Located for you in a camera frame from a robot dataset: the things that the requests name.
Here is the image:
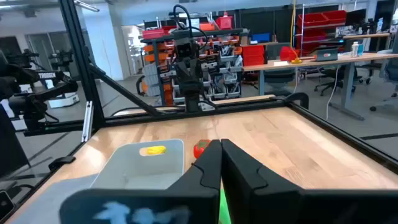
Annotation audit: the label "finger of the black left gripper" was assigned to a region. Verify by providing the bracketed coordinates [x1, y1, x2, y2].
[190, 60, 199, 80]
[182, 60, 191, 80]

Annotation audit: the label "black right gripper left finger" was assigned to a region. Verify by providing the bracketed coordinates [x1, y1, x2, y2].
[58, 139, 222, 224]

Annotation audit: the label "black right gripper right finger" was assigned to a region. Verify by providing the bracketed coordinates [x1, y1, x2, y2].
[221, 139, 398, 224]

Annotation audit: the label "yellow toy lemon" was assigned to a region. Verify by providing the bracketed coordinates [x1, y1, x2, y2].
[147, 145, 167, 156]

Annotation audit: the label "clear plastic tupperware container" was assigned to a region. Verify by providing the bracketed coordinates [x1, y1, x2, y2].
[90, 138, 185, 190]

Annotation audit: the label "red toy produce green top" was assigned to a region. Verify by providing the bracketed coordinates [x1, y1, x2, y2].
[193, 139, 212, 159]

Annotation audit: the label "parts rack with bins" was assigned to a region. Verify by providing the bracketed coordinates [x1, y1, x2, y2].
[139, 27, 249, 106]

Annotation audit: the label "red bin on rack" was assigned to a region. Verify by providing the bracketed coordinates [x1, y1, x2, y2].
[215, 12, 233, 30]

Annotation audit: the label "stacked red bins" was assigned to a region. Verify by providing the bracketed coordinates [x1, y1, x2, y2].
[242, 45, 265, 67]

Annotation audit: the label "blue bin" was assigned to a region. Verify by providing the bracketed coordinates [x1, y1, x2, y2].
[251, 32, 271, 44]

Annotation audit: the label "red bag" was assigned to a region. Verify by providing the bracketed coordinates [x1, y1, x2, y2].
[279, 46, 300, 62]

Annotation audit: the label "black corner clamp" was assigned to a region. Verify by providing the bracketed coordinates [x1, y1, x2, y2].
[269, 92, 310, 110]

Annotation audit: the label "black table edge clamp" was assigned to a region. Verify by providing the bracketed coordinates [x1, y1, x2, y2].
[48, 155, 76, 171]

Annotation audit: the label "black office chair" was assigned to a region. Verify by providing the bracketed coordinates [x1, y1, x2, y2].
[313, 64, 357, 96]

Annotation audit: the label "shelf with red bins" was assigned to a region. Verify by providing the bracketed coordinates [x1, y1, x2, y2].
[296, 10, 347, 52]

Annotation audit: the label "long wooden desk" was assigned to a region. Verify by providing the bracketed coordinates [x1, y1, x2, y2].
[242, 52, 398, 121]

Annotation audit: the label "black flat device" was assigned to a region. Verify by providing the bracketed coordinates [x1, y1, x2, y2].
[0, 190, 16, 220]

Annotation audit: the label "grey office chair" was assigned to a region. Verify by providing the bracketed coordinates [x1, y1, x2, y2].
[369, 57, 398, 113]

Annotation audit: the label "black monitor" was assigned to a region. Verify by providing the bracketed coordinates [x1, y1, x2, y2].
[345, 8, 367, 27]

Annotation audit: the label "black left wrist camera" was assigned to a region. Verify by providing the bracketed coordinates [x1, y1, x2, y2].
[175, 37, 200, 58]

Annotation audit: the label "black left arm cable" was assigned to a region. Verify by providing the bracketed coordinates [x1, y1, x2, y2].
[172, 4, 208, 50]

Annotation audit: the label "black aluminium table frame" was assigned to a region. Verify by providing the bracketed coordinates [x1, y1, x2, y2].
[0, 0, 398, 223]

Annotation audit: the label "yellow hanging cable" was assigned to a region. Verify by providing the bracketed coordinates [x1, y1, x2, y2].
[289, 0, 303, 65]

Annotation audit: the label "silver frame bracket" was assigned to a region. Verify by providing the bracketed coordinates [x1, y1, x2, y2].
[81, 101, 94, 143]

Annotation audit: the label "white hanging cable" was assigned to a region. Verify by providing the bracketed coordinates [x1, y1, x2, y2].
[325, 67, 341, 121]

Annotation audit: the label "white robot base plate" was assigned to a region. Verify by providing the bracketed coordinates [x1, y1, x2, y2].
[48, 92, 80, 109]

